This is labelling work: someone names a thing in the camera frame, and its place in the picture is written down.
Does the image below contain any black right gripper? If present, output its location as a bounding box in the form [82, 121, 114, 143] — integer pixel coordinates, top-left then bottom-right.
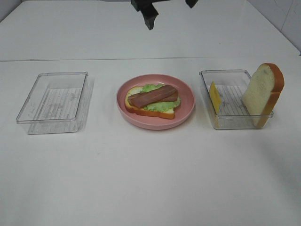
[131, 0, 198, 30]

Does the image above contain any green lettuce leaf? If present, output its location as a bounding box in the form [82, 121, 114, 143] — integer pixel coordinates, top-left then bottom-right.
[140, 84, 181, 112]

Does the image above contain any clear left plastic container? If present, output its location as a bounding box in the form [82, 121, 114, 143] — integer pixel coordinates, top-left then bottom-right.
[16, 72, 93, 135]

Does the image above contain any yellow cheese slice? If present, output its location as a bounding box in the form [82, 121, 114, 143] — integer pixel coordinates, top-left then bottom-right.
[209, 81, 222, 129]

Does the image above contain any white bread slice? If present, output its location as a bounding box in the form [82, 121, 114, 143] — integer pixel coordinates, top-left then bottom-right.
[125, 86, 176, 119]

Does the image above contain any pink round plate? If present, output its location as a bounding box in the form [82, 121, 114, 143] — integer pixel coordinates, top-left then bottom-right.
[116, 74, 195, 130]

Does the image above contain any clear plastic container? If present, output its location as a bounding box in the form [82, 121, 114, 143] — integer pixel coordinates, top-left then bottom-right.
[16, 72, 93, 135]
[199, 69, 274, 129]

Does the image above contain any clear right plastic container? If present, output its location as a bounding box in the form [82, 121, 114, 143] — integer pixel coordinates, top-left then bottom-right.
[199, 69, 274, 129]

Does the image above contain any bacon strip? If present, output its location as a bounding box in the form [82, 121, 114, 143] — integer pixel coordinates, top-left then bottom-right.
[132, 85, 177, 108]
[127, 90, 178, 106]

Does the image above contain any upright bread slice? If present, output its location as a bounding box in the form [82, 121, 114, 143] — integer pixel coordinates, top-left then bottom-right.
[242, 63, 285, 129]

